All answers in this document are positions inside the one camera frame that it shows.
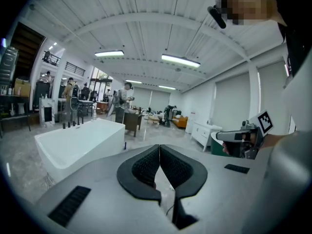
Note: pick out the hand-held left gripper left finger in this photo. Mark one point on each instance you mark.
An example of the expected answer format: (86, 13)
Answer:
(125, 177)

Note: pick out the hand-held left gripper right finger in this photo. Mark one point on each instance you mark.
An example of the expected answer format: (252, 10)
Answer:
(197, 175)

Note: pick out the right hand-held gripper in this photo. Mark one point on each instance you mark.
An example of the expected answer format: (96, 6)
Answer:
(246, 133)

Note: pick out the person's right forearm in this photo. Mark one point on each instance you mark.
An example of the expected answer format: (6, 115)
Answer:
(274, 141)

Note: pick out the person's right hand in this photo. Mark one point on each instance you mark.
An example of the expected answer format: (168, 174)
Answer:
(225, 148)

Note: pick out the small blue stick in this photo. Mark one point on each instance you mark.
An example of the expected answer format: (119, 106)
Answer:
(125, 145)

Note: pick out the green tub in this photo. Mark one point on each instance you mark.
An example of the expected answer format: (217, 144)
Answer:
(217, 147)

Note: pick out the white vanity cabinet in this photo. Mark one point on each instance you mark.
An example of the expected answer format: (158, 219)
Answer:
(203, 133)

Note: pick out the dark wooden cabinet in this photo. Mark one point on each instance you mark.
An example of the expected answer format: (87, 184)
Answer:
(132, 123)

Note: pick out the orange sofa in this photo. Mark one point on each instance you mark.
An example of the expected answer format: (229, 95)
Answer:
(181, 121)

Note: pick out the white bathtub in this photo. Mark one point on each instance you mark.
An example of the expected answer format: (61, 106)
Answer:
(73, 145)

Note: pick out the person's grey shirt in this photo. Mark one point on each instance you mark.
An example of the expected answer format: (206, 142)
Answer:
(287, 184)

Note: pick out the black bathtub faucet set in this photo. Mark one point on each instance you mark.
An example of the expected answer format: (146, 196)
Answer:
(73, 123)

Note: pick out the long ceiling light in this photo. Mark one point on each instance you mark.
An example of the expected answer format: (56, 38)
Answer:
(109, 53)
(167, 87)
(180, 60)
(133, 81)

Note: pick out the white marble vanity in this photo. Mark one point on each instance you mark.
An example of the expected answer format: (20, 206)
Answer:
(46, 112)

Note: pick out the black balcony railing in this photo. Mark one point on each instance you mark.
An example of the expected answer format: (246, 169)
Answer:
(75, 69)

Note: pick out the black metal shelf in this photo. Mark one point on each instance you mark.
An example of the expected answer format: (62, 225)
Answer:
(14, 116)

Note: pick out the person's head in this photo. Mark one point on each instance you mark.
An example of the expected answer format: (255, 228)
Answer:
(248, 4)

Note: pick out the cardboard box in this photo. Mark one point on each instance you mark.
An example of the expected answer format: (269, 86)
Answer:
(22, 88)

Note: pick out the silver suitcase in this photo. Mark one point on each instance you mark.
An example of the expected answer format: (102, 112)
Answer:
(8, 64)

